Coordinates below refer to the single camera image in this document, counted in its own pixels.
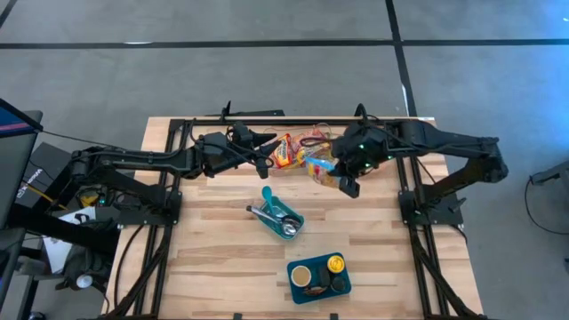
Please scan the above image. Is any clear plastic container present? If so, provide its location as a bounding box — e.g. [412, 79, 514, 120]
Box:
[261, 123, 338, 179]

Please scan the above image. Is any black equipment stand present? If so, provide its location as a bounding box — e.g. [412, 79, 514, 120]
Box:
[0, 202, 121, 320]

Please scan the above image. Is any black bracket bar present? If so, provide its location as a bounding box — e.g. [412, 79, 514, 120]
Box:
[206, 100, 285, 118]

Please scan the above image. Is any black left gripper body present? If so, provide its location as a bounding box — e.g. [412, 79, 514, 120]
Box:
[194, 123, 258, 177]

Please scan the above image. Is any black box with white print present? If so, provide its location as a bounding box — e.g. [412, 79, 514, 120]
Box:
[15, 141, 72, 210]

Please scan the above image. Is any black sponge block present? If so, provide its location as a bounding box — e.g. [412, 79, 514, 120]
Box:
[317, 265, 333, 288]

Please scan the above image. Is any large teal tray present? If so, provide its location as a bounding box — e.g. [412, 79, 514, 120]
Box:
[286, 252, 352, 306]

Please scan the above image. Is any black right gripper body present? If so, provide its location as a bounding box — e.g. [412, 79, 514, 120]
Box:
[332, 123, 393, 178]

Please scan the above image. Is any white paper sheet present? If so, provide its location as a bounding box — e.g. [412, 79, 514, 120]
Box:
[43, 206, 97, 275]

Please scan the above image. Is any thin black floor cable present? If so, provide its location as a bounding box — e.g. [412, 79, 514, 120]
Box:
[523, 177, 569, 236]

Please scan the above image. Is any black computer monitor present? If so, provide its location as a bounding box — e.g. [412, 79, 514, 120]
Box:
[0, 97, 44, 230]

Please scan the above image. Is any small teal container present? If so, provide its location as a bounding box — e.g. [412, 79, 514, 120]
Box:
[259, 195, 306, 242]

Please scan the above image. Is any yellow cable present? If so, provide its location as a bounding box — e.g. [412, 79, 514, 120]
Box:
[26, 184, 68, 211]

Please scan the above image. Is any silver metal spoon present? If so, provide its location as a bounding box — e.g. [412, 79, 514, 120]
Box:
[266, 212, 298, 236]
[245, 204, 299, 236]

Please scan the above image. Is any thick black cable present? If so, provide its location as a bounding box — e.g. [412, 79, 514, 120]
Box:
[113, 224, 148, 310]

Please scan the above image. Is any teal plate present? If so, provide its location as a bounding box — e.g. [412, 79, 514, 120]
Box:
[260, 185, 277, 215]

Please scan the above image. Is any dark bottle with yellow cap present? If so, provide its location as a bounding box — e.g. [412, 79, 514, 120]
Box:
[326, 255, 347, 275]

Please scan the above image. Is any blue white snack packet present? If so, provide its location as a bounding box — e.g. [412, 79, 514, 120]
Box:
[304, 154, 342, 189]

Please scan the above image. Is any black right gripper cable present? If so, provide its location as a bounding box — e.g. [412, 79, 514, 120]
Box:
[298, 132, 339, 148]

